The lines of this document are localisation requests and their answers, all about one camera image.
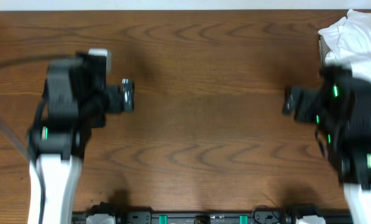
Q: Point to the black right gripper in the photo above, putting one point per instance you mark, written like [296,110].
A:
[306,101]

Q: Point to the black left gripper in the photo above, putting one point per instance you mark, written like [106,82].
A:
[125,99]

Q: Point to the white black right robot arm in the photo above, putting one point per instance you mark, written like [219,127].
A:
[341,112]

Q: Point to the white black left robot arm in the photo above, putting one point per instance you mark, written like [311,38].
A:
[75,100]

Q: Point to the pile of white clothes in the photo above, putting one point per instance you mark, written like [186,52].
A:
[349,43]

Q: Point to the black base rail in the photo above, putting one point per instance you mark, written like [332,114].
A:
[108,213]

